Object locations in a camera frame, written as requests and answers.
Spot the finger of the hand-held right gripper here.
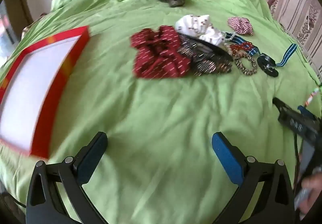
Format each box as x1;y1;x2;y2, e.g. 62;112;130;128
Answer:
298;105;316;120
273;98;293;114

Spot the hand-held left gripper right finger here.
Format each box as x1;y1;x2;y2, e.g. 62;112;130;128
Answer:
211;132;295;224

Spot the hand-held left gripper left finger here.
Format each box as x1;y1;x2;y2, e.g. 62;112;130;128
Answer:
26;132;108;224

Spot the leopard print hair tie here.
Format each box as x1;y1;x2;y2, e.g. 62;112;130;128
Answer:
234;52;257;75

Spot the dark patterned scrunchie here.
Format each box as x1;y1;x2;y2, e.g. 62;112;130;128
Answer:
178;34;233;77

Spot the black hair clip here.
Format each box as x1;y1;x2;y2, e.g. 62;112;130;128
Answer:
191;37;234;62

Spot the red and white striped scrunchie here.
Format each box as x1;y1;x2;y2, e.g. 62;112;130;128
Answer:
227;16;254;36

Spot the red box with white inside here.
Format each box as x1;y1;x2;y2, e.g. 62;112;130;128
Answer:
0;26;91;159

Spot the white printed scrunchie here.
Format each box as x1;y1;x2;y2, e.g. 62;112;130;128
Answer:
175;14;225;46

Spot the dark red striped scrunchie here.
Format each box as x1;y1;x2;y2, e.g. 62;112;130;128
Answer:
130;25;192;79

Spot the person's right hand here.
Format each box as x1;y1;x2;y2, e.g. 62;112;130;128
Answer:
300;171;322;214

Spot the green blanket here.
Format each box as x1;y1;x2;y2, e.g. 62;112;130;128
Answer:
0;0;322;224

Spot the striped patterned sofa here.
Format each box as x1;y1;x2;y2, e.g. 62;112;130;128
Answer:
250;0;322;81

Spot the red and white striped cable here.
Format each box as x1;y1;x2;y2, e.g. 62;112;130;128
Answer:
303;84;322;108

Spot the blue striped strap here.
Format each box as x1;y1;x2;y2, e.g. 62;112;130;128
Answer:
233;37;298;67

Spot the red bead bracelet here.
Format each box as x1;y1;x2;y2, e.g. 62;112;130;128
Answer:
228;41;253;55

